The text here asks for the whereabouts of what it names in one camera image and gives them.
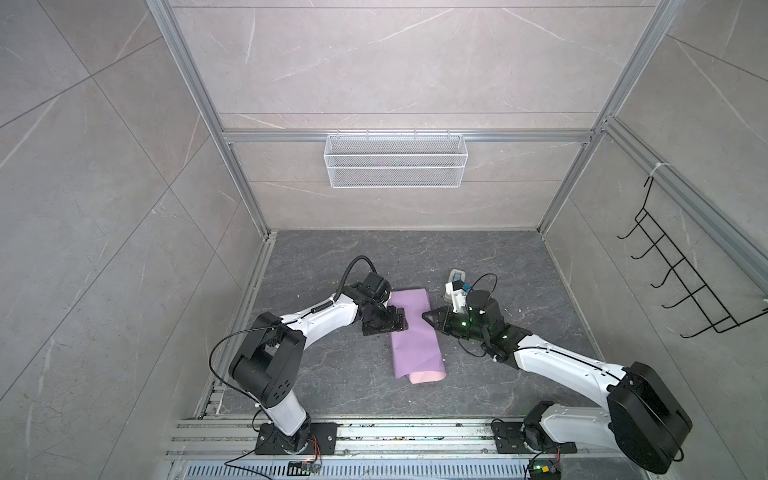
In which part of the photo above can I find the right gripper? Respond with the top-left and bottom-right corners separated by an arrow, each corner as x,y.
421,306 -> 489,345

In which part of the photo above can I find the pink wrapping paper sheet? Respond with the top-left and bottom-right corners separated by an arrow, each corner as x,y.
389,289 -> 446,384

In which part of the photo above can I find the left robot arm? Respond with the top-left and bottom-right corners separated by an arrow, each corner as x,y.
228,272 -> 407,444

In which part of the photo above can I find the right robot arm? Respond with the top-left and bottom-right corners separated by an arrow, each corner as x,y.
422,290 -> 693,474

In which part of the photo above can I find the grey tape dispenser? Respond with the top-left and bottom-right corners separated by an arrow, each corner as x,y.
444,268 -> 466,303

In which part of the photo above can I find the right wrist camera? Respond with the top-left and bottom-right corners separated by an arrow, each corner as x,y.
445,280 -> 470,314

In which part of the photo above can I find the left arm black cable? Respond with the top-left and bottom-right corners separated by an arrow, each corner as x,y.
332,254 -> 379,304

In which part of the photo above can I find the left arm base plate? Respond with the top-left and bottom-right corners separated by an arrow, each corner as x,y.
255,422 -> 339,456

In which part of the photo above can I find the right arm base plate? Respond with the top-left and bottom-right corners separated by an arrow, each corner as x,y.
490,419 -> 577,454

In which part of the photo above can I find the white wire mesh basket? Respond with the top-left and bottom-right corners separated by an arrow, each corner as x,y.
323,133 -> 469,189

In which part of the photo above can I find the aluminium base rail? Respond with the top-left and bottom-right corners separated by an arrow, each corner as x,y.
161,415 -> 648,479

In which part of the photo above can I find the black wire hook rack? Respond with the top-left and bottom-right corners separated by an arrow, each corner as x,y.
617,176 -> 767,339

